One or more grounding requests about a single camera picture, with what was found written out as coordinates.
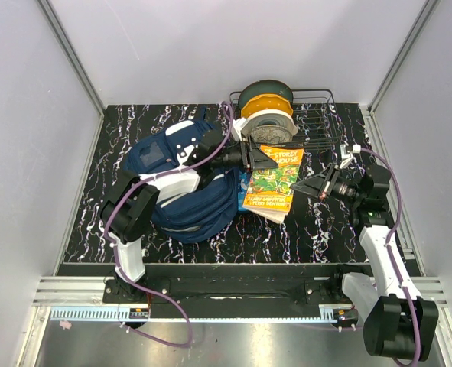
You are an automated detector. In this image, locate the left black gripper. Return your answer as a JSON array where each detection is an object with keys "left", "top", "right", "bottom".
[{"left": 212, "top": 135, "right": 278, "bottom": 176}]

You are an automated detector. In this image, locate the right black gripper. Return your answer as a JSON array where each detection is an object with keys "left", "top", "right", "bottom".
[{"left": 291, "top": 163, "right": 364, "bottom": 205}]

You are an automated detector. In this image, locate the orange yellow paperback book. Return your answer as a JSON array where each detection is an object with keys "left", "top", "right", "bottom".
[{"left": 242, "top": 145, "right": 304, "bottom": 224}]

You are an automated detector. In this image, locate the navy blue student backpack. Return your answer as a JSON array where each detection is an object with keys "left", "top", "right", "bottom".
[{"left": 123, "top": 108, "right": 240, "bottom": 243}]

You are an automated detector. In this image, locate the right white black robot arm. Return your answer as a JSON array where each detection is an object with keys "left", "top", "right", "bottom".
[{"left": 291, "top": 164, "right": 439, "bottom": 366}]

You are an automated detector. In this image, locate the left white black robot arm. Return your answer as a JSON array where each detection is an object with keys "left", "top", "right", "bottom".
[{"left": 99, "top": 131, "right": 278, "bottom": 303}]

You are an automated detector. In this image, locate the blue dinosaur pencil case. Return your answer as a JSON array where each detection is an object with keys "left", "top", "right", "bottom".
[{"left": 237, "top": 171, "right": 251, "bottom": 213}]

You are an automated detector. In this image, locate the patterned beige plate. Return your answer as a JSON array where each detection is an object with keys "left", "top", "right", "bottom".
[{"left": 248, "top": 125, "right": 293, "bottom": 147}]

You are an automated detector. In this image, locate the orange yellow plate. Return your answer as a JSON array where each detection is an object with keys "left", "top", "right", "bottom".
[{"left": 241, "top": 93, "right": 293, "bottom": 118}]

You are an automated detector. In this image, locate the dark green plate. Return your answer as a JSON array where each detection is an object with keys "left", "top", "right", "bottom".
[{"left": 238, "top": 80, "right": 294, "bottom": 109}]

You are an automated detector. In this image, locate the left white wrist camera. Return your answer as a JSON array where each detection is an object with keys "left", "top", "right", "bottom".
[{"left": 231, "top": 118, "right": 248, "bottom": 141}]

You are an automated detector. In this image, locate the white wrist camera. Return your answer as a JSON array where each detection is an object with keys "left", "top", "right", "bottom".
[
  {"left": 339, "top": 144, "right": 361, "bottom": 170},
  {"left": 231, "top": 118, "right": 248, "bottom": 141}
]

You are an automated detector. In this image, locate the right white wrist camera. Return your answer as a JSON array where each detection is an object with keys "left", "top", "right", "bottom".
[{"left": 339, "top": 144, "right": 361, "bottom": 170}]

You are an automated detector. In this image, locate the black wire dish rack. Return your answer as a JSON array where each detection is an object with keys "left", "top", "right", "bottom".
[{"left": 229, "top": 87, "right": 340, "bottom": 151}]

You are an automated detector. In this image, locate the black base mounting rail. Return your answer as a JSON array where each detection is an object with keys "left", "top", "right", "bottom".
[{"left": 56, "top": 264, "right": 372, "bottom": 322}]

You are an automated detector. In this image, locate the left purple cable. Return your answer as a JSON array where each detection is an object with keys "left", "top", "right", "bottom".
[{"left": 102, "top": 101, "right": 194, "bottom": 349}]

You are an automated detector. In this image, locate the purple cable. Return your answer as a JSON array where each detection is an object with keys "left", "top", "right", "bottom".
[
  {"left": 102, "top": 101, "right": 194, "bottom": 349},
  {"left": 338, "top": 147, "right": 421, "bottom": 366}
]

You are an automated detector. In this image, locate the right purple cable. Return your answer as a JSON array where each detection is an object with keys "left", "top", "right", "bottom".
[{"left": 338, "top": 147, "right": 421, "bottom": 366}]

